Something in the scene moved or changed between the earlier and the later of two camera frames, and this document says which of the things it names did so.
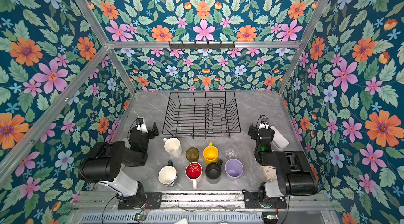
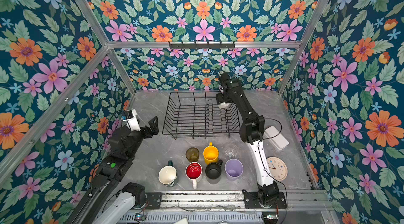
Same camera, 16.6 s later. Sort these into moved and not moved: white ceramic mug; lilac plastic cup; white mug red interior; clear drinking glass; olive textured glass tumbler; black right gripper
Moved: black right gripper; white ceramic mug
Not moved: clear drinking glass; white mug red interior; olive textured glass tumbler; lilac plastic cup
